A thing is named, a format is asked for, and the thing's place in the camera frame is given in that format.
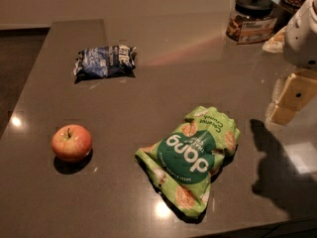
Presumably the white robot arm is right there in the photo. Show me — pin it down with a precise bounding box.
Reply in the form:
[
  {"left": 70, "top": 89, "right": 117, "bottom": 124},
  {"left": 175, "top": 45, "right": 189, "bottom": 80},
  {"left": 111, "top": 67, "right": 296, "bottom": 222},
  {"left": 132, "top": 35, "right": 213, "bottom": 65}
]
[{"left": 266, "top": 0, "right": 317, "bottom": 126}]

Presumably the red yellow apple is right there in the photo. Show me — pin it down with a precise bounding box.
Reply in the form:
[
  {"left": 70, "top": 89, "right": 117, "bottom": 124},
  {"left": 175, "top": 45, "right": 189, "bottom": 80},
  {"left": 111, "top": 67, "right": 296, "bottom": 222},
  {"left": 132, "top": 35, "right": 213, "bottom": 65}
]
[{"left": 52, "top": 124, "right": 92, "bottom": 163}]

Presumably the pale wrapped snack packet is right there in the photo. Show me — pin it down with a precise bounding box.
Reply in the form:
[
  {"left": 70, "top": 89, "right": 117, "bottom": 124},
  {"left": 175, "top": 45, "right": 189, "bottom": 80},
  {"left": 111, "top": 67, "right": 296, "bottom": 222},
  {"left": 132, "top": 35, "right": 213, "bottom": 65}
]
[{"left": 263, "top": 27, "right": 286, "bottom": 54}]

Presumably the glass jar black lid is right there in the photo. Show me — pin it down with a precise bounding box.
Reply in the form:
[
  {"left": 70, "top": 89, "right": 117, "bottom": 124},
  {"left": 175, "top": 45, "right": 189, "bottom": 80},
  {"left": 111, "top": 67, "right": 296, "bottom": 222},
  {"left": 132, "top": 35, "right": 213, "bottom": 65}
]
[{"left": 226, "top": 0, "right": 276, "bottom": 45}]

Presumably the green dang chips bag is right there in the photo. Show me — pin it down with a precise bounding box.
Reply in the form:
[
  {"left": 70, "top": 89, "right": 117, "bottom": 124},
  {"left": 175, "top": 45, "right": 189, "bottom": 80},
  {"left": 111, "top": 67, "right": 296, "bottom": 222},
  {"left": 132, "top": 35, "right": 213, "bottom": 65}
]
[{"left": 135, "top": 106, "right": 240, "bottom": 219}]

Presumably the blue kettle chips bag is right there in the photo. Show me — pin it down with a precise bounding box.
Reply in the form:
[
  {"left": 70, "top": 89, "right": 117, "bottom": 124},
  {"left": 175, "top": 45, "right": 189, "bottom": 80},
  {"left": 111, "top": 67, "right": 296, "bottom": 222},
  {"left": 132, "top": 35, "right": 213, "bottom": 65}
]
[{"left": 73, "top": 45, "right": 136, "bottom": 79}]

